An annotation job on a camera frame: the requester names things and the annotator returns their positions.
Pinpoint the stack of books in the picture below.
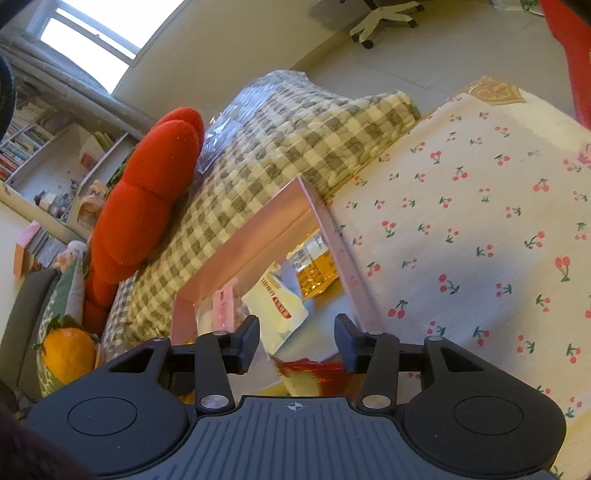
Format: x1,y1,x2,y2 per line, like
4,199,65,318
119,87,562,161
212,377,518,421
13,220,70,278

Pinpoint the green checkered quilt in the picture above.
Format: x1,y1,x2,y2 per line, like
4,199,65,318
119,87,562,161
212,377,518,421
99,69,424,356

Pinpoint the large orange fruit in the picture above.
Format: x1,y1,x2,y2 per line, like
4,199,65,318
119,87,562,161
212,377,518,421
33,320,98,387

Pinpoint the cherry print cloth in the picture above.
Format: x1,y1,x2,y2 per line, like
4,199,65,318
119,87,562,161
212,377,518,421
323,76,591,480

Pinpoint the small red snack packet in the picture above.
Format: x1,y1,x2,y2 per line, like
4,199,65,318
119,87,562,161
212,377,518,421
274,357,347,398

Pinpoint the red persimmon cushion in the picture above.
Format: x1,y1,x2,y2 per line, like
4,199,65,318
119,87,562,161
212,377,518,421
82,106,205,336

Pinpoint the bread shaped plush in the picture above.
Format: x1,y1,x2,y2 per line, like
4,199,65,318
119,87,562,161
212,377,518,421
76,180,110,227

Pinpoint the golden clear snack packet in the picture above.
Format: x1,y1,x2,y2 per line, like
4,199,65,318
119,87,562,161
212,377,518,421
288,233,341,301

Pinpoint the green embroidered pillow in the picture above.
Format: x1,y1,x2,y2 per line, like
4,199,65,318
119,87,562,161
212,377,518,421
34,257,93,398

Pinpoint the cream white snack packet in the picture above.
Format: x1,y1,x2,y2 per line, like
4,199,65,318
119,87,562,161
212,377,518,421
242,263,310,354

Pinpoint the pink snack packet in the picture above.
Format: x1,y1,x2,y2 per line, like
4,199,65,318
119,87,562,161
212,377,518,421
211,282,238,333

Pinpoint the grey office chair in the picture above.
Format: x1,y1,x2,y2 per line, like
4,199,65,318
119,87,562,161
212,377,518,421
318,0,426,49

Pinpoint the pink cardboard box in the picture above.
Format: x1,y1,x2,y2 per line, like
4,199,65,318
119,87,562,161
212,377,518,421
171,176,384,345

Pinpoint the pink plush toy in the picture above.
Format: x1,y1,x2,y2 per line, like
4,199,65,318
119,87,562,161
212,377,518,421
52,239,89,273

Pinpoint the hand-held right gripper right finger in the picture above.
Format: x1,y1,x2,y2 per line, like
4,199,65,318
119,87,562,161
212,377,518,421
333,314,502,413

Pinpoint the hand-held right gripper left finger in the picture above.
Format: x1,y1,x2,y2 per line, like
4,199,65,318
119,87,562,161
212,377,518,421
95,315,262,415

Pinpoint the white bookshelf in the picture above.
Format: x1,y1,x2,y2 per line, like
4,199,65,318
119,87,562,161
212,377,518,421
0,98,140,232

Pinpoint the window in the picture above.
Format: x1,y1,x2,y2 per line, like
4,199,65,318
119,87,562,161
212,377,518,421
25,0,191,93

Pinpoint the clear plastic bag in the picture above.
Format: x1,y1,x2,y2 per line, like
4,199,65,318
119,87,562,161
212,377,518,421
194,75,279,182

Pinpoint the grey sofa cushion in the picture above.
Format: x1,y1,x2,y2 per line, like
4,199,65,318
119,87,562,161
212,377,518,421
0,268,61,403

